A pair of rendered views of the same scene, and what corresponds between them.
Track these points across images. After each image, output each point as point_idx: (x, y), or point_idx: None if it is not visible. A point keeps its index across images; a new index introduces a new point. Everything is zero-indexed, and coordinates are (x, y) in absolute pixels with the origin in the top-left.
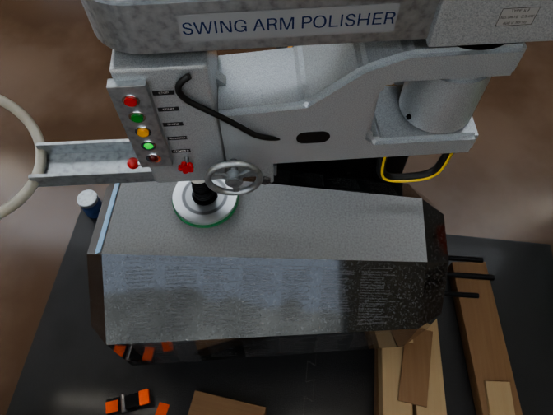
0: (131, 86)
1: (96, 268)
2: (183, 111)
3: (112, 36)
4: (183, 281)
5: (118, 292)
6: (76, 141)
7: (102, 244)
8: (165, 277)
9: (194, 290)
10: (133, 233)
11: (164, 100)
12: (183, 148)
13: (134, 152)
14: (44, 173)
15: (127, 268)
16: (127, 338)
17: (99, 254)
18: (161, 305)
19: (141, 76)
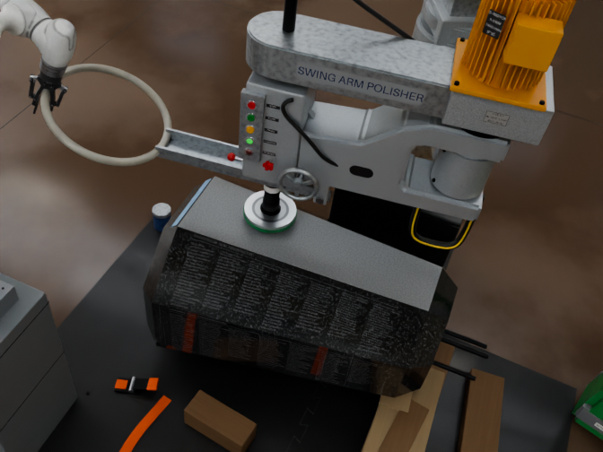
0: (256, 95)
1: (168, 239)
2: (281, 124)
3: (257, 63)
4: (231, 267)
5: (178, 261)
6: (195, 134)
7: (179, 221)
8: (219, 259)
9: (237, 277)
10: (205, 220)
11: (271, 112)
12: (271, 152)
13: None
14: None
15: (192, 244)
16: (170, 301)
17: (176, 226)
18: (206, 282)
19: (263, 91)
